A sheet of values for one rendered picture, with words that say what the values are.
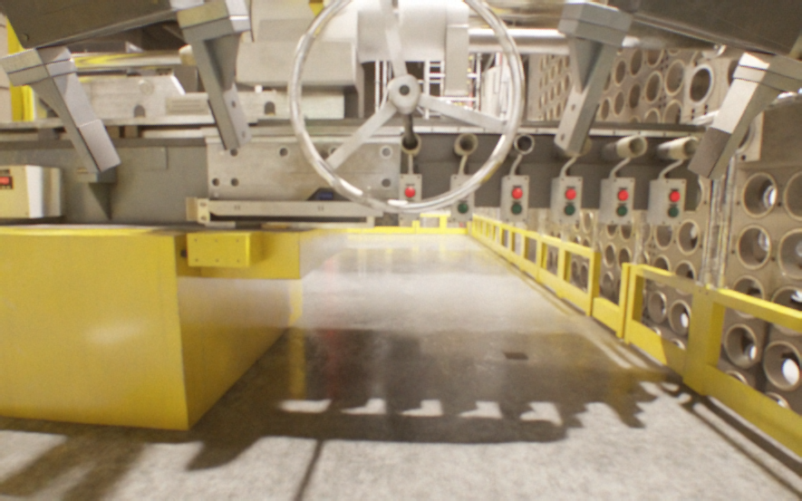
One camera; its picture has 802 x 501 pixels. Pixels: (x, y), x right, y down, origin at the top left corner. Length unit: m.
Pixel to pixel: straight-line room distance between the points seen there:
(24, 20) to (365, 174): 1.19
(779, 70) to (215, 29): 0.42
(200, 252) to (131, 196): 0.66
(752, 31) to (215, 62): 0.39
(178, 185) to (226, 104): 1.40
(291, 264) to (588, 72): 1.07
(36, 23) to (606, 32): 0.40
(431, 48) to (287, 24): 0.53
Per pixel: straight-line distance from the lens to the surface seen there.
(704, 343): 1.83
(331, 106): 1.62
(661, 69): 3.89
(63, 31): 0.40
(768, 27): 0.40
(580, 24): 0.34
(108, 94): 2.01
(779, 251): 2.78
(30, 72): 0.44
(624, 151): 1.44
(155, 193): 1.79
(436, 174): 1.43
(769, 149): 2.38
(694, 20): 0.37
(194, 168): 1.71
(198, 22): 0.35
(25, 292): 1.61
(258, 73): 1.57
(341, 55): 1.51
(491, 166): 0.69
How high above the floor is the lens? 0.69
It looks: 7 degrees down
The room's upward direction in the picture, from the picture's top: 1 degrees clockwise
